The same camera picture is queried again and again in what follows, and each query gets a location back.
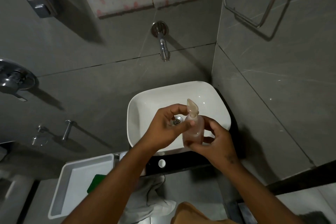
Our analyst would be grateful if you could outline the person's tan clothing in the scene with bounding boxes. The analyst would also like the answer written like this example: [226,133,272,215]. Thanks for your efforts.
[171,201,238,224]

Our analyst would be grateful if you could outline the person's left hand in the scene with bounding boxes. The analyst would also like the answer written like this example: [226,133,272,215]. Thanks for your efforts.
[143,104,196,151]

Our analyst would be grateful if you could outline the white ceramic wash basin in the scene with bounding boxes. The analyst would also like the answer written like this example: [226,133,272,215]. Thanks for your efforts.
[127,81,232,154]

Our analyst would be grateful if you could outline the black basin counter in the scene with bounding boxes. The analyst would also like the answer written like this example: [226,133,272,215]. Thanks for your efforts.
[114,150,238,177]

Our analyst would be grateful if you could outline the white cloth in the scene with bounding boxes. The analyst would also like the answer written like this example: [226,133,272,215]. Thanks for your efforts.
[123,175,177,224]

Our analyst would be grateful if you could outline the person's right hand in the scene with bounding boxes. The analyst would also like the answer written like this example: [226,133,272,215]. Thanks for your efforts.
[188,116,238,168]

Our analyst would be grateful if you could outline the small chrome wall tap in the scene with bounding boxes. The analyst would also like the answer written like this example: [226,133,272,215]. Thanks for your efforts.
[31,125,50,146]
[61,120,77,141]

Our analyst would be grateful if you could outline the clear plastic flip-cap bottle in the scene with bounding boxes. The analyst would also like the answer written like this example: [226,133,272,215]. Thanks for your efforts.
[182,98,205,147]

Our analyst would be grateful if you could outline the white rectangular plastic tray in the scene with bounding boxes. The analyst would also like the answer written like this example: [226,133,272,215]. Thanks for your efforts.
[48,153,122,219]

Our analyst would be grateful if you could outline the person's left forearm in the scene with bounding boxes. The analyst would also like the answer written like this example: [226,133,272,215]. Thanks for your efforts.
[62,141,158,224]

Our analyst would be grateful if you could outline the chrome shower mixer valve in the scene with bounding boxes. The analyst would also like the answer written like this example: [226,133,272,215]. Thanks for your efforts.
[0,58,36,102]

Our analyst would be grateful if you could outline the person's right forearm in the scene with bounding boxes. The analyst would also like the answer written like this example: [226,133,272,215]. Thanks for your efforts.
[210,158,300,224]

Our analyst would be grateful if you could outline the green sponge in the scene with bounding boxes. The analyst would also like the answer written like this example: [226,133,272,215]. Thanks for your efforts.
[87,174,106,194]

